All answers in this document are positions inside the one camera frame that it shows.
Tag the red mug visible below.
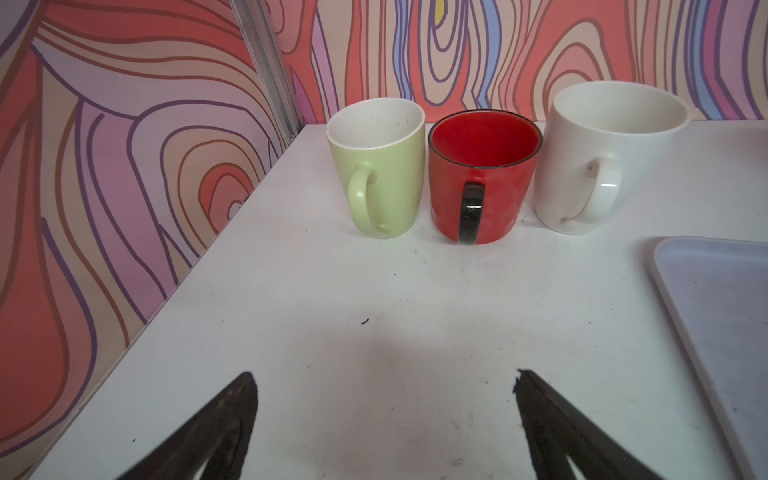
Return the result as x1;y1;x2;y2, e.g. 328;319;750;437
428;109;543;245

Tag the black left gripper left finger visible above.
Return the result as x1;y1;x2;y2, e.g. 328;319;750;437
121;372;258;479

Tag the lavender plastic tray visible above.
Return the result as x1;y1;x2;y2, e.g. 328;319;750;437
651;236;767;479

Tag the white mug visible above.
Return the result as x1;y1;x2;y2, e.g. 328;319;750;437
533;81;691;235

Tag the light green mug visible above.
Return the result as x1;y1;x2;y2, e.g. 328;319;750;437
326;97;426;239

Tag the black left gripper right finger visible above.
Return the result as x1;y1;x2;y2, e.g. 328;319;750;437
513;370;659;479

